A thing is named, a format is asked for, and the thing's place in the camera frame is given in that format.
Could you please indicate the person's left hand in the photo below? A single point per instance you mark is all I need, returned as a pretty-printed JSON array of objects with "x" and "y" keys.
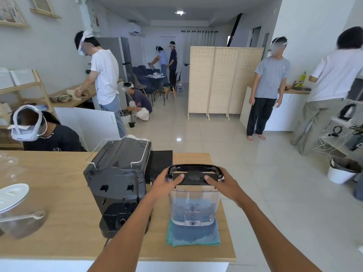
[{"x": 161, "y": 185}]

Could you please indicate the person's right hand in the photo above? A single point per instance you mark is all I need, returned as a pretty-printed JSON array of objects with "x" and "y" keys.
[{"x": 228, "y": 189}]

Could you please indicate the person's left thumb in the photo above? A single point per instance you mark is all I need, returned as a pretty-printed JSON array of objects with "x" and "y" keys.
[{"x": 177, "y": 179}]

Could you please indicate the person's right thumb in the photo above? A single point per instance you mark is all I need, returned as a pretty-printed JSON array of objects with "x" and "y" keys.
[{"x": 211, "y": 180}]

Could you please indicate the clear water tank black lid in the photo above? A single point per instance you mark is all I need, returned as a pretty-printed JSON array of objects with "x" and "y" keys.
[{"x": 194, "y": 201}]

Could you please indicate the person's left forearm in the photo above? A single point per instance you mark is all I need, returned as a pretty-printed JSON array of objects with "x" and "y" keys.
[{"x": 127, "y": 232}]

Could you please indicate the person's right forearm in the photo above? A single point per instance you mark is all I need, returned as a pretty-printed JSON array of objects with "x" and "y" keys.
[{"x": 269, "y": 237}]

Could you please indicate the black rubber mat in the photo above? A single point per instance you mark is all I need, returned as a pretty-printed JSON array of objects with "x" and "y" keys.
[{"x": 160, "y": 164}]

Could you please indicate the black coffee machine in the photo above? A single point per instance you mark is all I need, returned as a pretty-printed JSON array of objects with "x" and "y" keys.
[{"x": 119, "y": 178}]

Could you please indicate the teal cleaning cloth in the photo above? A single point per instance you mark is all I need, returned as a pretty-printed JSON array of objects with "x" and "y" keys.
[{"x": 195, "y": 236}]

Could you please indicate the white low cabinet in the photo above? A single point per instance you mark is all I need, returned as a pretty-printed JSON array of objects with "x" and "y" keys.
[{"x": 286, "y": 116}]

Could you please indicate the beige folding screen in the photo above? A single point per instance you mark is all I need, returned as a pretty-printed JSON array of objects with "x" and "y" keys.
[{"x": 224, "y": 79}]

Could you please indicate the round black table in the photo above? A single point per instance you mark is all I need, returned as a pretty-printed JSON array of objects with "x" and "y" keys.
[{"x": 155, "y": 77}]

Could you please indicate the white cabinet panel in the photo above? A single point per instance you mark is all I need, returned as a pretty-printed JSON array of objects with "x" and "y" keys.
[{"x": 85, "y": 127}]

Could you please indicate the dark blue sofa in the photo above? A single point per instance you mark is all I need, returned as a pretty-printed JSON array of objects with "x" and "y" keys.
[{"x": 141, "y": 72}]

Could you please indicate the white curtain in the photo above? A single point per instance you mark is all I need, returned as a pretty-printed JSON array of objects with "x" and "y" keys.
[{"x": 198, "y": 53}]

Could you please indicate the white waste bin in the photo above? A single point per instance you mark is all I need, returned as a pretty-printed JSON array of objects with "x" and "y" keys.
[{"x": 341, "y": 172}]

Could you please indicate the wooden side counter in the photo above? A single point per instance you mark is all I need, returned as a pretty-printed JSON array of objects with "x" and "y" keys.
[{"x": 71, "y": 99}]

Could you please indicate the grey refrigerator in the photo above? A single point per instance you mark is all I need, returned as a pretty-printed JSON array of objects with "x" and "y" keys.
[{"x": 123, "y": 56}]

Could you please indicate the yellow bottle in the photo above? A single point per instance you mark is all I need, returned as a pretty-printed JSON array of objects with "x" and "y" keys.
[{"x": 303, "y": 79}]

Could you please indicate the black electric kettle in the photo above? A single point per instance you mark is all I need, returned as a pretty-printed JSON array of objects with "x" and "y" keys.
[{"x": 347, "y": 111}]

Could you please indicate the white air conditioner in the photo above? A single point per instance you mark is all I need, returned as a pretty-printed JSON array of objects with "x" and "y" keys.
[{"x": 134, "y": 28}]

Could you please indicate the glass jug with white lid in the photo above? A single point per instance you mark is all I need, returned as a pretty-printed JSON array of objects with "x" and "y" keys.
[{"x": 17, "y": 206}]

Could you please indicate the round ceiling light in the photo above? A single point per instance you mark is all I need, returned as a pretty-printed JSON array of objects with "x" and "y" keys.
[{"x": 180, "y": 12}]

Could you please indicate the wooden shelf rack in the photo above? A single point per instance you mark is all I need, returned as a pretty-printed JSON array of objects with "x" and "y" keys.
[{"x": 25, "y": 87}]

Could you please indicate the framed wall picture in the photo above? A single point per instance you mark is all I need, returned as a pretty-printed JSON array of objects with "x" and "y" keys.
[
  {"x": 10, "y": 11},
  {"x": 44, "y": 7}
]

